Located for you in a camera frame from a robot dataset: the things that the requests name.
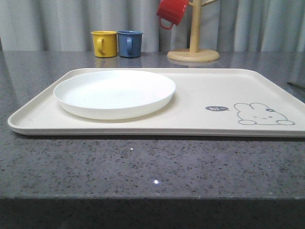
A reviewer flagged white round plate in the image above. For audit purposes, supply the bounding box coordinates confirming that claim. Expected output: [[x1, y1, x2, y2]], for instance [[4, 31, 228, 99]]
[[53, 70, 176, 120]]

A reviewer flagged silver metal fork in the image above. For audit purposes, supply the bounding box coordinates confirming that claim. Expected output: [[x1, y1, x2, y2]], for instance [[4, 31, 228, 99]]
[[287, 82, 305, 90]]

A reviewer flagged beige rabbit serving tray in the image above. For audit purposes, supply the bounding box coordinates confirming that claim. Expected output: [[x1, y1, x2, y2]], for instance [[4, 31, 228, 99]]
[[8, 68, 305, 137]]

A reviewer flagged wooden mug tree stand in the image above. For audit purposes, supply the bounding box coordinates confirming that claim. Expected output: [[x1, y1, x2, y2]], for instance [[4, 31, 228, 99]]
[[167, 0, 220, 62]]

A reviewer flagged blue mug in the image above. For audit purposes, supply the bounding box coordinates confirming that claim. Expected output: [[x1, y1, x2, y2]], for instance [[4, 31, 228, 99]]
[[117, 31, 143, 58]]

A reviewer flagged yellow mug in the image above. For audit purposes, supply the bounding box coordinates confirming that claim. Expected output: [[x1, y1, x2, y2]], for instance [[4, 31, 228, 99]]
[[91, 31, 118, 58]]

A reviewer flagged red mug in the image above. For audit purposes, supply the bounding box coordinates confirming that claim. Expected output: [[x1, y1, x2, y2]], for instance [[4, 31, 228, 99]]
[[156, 0, 189, 30]]

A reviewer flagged grey curtain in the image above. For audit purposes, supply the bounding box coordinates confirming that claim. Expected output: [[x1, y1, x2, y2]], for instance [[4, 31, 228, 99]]
[[0, 0, 305, 52]]

